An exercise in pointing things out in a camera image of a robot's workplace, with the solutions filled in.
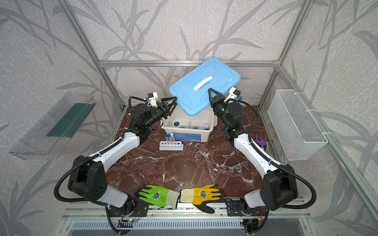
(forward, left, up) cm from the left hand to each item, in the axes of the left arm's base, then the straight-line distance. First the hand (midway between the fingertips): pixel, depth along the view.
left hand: (178, 97), depth 72 cm
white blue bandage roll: (+7, -16, -36) cm, 40 cm away
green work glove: (-38, +11, -36) cm, 53 cm away
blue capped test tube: (-9, +9, -23) cm, 26 cm away
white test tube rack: (-9, +8, -35) cm, 36 cm away
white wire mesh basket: (-20, -52, -2) cm, 56 cm away
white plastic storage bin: (+7, -1, -37) cm, 38 cm away
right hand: (+2, -15, +6) cm, 16 cm away
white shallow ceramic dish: (+8, +1, -37) cm, 38 cm away
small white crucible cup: (+6, -8, -36) cm, 37 cm away
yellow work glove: (-38, -11, -35) cm, 53 cm away
